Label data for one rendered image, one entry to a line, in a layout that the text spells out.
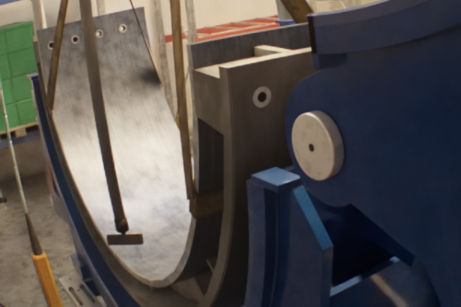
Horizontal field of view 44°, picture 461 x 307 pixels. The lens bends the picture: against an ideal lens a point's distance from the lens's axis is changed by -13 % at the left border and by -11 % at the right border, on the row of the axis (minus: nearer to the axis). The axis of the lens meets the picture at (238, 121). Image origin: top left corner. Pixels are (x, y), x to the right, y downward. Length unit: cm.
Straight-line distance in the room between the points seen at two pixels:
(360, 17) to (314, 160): 33
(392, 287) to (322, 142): 72
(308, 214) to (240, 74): 34
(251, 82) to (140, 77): 219
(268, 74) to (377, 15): 51
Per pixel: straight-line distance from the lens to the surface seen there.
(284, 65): 146
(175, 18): 181
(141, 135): 344
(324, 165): 120
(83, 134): 339
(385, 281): 174
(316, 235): 136
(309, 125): 121
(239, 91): 141
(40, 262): 272
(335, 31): 108
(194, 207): 172
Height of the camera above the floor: 259
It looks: 15 degrees down
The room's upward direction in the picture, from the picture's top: 7 degrees counter-clockwise
